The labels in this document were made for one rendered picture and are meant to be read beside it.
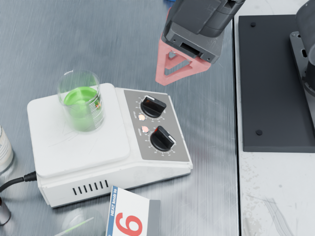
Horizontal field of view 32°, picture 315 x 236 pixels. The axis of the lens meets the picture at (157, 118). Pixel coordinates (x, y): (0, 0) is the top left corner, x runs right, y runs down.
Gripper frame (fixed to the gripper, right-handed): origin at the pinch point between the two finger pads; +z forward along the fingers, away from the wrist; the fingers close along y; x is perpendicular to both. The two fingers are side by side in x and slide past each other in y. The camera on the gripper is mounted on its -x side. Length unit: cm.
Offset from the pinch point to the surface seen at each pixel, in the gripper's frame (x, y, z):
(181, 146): 7.1, 3.8, 7.2
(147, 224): 7.0, 13.5, 13.2
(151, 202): 6.6, 10.4, 12.6
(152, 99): 0.9, 0.0, 5.5
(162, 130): 3.4, 4.6, 5.5
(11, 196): -10.0, 11.9, 22.5
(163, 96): 2.8, -3.7, 7.2
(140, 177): 3.6, 9.2, 10.5
